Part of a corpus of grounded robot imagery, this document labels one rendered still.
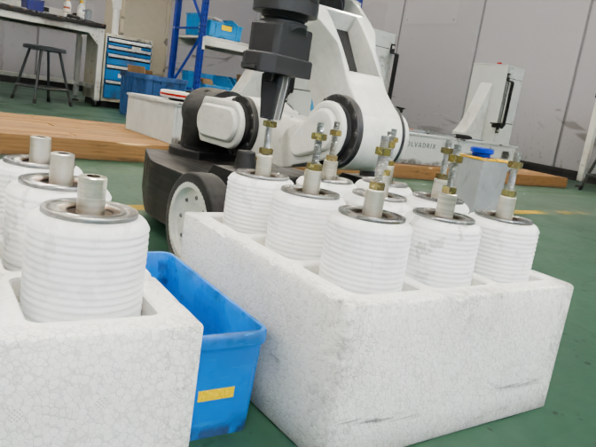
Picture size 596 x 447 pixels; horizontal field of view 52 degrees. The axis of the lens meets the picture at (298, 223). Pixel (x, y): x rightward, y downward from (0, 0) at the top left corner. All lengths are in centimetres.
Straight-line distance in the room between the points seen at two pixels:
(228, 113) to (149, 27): 580
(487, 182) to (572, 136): 534
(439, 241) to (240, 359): 26
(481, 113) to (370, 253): 388
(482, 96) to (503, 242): 374
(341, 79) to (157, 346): 82
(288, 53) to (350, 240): 30
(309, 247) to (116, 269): 31
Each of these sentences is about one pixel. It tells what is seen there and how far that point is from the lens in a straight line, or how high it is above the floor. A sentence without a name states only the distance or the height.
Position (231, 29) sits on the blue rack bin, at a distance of 599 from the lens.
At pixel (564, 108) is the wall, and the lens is 648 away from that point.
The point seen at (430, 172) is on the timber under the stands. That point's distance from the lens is 381.
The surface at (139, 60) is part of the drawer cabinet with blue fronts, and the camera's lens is 631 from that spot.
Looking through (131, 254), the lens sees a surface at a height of 23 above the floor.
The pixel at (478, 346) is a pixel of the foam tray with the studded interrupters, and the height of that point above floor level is 11.
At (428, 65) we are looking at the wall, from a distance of 756.
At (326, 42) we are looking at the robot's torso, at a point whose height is 48.
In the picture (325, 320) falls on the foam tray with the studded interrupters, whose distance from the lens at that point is 62.
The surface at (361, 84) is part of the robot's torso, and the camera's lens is 121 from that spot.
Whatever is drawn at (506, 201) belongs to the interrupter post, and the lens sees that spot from 84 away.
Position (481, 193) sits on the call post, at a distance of 107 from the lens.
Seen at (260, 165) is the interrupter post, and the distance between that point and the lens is 85.
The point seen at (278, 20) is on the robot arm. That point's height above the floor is 46.
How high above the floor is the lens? 37
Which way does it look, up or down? 12 degrees down
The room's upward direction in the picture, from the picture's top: 9 degrees clockwise
